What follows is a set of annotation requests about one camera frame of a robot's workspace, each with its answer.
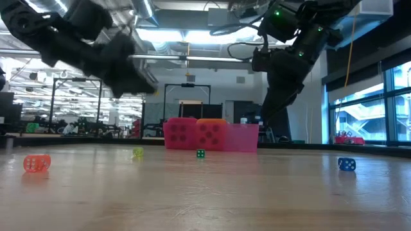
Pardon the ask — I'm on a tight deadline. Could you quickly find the large glass window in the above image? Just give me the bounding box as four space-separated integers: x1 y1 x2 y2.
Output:
328 60 411 145

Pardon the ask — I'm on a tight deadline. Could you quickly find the long ceiling light bar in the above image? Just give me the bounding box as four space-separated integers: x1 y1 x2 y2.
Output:
130 53 254 64

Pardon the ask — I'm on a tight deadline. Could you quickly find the small blue die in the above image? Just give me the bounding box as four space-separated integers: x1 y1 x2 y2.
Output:
337 157 356 172

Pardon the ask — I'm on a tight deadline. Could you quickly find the large orange foam die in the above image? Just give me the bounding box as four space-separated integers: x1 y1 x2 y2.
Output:
195 118 229 151

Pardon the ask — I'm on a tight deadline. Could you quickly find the black cabinet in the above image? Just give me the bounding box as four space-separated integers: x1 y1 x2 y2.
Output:
177 103 223 120

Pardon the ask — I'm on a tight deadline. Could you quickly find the pink translucent plastic bin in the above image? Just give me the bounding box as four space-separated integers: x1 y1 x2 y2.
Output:
162 123 259 153

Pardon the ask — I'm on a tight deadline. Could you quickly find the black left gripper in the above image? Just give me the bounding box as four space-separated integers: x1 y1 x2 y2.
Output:
82 31 158 99

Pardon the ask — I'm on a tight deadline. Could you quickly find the black equipment box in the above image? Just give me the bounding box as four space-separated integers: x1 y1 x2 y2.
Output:
0 92 22 134

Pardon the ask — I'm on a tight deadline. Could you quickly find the black metal gantry frame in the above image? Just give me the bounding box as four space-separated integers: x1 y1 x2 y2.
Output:
49 77 103 133
163 83 212 120

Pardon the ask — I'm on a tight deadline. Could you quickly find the yellow cable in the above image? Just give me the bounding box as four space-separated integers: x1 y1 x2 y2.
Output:
344 15 358 88

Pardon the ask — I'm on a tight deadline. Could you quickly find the silver round ventilation duct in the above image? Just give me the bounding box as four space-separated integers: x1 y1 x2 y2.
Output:
130 0 158 25

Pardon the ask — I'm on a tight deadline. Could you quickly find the grey partition panel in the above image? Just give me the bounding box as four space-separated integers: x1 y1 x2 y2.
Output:
143 102 180 137

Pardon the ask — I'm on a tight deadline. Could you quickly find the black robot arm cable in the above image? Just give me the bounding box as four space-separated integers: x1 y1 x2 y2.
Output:
210 22 269 62

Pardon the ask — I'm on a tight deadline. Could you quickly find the black partition panel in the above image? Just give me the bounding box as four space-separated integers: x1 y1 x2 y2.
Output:
233 101 292 144

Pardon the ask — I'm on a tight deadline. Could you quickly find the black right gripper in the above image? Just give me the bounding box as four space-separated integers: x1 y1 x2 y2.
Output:
260 46 314 124

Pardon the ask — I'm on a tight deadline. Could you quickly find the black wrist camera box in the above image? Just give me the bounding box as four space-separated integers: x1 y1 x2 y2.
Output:
251 47 271 73
64 0 114 41

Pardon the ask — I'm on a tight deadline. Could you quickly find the large magenta foam die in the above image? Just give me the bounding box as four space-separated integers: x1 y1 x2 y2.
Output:
163 117 198 150

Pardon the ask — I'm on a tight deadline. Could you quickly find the red plastic basket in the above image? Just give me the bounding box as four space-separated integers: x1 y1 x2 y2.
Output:
335 135 366 146

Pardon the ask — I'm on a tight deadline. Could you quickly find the small orange translucent die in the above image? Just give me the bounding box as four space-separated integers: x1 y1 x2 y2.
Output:
23 155 52 173

